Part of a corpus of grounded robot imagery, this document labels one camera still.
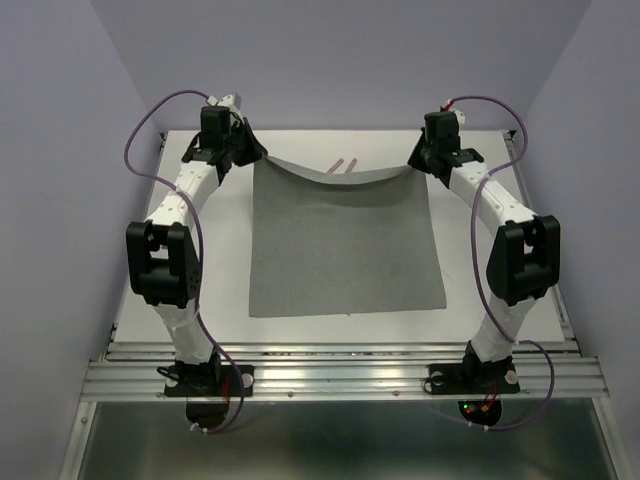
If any grey cloth napkin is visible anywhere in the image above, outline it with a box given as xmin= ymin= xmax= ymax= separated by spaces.
xmin=249 ymin=158 xmax=447 ymax=318

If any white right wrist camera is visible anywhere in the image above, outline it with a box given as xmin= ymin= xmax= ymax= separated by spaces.
xmin=441 ymin=105 xmax=466 ymax=130

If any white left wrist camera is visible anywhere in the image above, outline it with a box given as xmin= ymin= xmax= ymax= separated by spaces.
xmin=206 ymin=92 xmax=242 ymax=110

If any pink handled fork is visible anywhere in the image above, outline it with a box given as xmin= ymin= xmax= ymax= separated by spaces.
xmin=345 ymin=158 xmax=358 ymax=173

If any aluminium mounting rail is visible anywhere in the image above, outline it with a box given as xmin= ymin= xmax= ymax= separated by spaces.
xmin=81 ymin=341 xmax=609 ymax=402

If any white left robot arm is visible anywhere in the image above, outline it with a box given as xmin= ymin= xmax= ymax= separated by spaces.
xmin=126 ymin=94 xmax=267 ymax=394

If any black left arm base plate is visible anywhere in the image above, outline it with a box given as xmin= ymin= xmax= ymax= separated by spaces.
xmin=156 ymin=362 xmax=255 ymax=399

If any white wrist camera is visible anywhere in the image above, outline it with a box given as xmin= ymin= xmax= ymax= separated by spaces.
xmin=441 ymin=105 xmax=466 ymax=130
xmin=206 ymin=92 xmax=242 ymax=110

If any pink handled knife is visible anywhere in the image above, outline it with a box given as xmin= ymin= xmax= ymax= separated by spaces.
xmin=326 ymin=158 xmax=344 ymax=174

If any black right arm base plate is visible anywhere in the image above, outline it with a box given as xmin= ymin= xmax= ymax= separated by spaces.
xmin=422 ymin=359 xmax=521 ymax=398

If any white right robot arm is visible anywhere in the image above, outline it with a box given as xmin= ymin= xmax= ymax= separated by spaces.
xmin=408 ymin=110 xmax=561 ymax=390

